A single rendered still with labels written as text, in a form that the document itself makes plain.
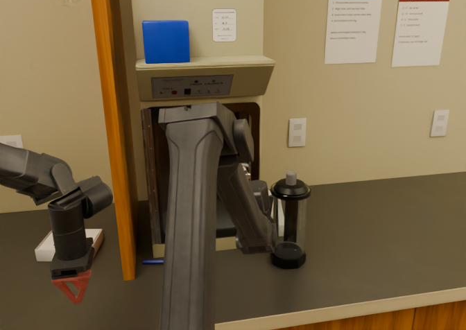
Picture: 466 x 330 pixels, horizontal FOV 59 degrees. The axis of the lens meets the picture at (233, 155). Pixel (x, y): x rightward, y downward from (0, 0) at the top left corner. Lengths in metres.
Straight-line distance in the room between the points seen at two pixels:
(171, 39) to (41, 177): 0.41
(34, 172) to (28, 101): 0.82
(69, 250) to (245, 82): 0.55
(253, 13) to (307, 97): 0.62
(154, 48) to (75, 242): 0.44
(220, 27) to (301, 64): 0.59
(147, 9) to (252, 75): 0.29
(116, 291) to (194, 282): 0.74
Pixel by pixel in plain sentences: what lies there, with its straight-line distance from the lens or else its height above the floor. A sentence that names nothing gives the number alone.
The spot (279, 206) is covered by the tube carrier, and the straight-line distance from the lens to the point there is 1.11.
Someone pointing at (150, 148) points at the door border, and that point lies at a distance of 1.10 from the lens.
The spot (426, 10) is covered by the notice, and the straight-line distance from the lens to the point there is 1.81.
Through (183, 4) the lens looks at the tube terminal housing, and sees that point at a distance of 1.06.
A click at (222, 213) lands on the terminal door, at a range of 1.19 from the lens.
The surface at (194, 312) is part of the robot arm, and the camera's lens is 0.43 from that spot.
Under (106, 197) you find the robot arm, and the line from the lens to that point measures 0.86.
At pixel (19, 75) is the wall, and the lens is 1.56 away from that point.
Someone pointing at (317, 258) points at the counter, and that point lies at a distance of 1.25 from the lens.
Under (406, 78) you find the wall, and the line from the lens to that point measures 1.81.
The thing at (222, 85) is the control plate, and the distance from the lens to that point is 1.02.
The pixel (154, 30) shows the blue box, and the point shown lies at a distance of 0.95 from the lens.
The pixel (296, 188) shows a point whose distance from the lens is 1.09.
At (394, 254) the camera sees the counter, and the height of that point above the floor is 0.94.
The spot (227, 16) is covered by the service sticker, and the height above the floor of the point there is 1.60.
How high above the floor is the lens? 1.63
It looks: 20 degrees down
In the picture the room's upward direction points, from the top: straight up
